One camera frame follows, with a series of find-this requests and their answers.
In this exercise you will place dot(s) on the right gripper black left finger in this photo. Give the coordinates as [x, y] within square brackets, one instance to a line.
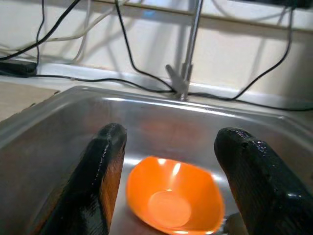
[83, 191]

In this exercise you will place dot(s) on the stainless steel sink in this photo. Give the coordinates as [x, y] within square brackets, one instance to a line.
[73, 117]

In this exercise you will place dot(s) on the steel sink faucet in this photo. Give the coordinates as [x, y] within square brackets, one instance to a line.
[193, 36]

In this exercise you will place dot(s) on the orange plastic bowl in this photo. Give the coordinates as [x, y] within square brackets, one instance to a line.
[171, 195]

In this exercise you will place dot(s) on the black power adapter brick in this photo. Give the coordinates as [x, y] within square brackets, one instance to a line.
[14, 67]

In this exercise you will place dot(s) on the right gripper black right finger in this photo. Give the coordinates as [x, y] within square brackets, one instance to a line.
[266, 191]

